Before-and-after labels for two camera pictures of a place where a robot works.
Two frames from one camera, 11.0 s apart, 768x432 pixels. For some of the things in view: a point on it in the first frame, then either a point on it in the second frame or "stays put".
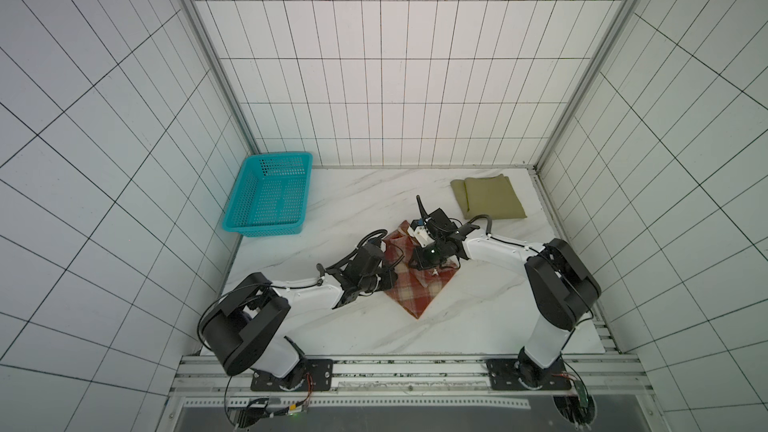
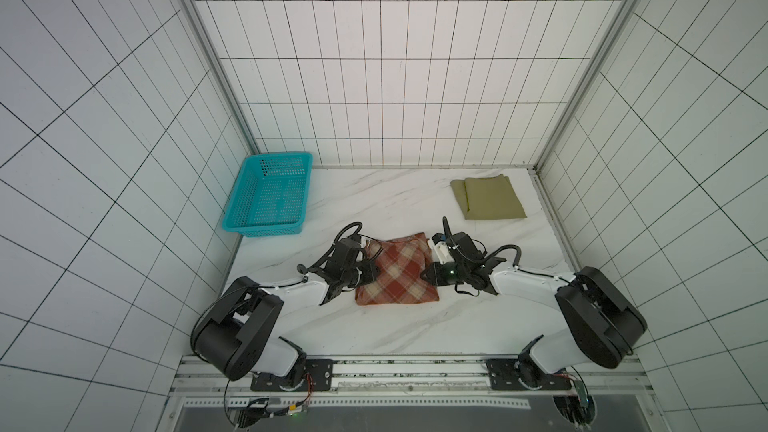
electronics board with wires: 247,413 stays put
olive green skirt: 491,196 stays put
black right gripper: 432,223 to 434,265
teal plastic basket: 270,196 stays put
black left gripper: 387,265 to 363,267
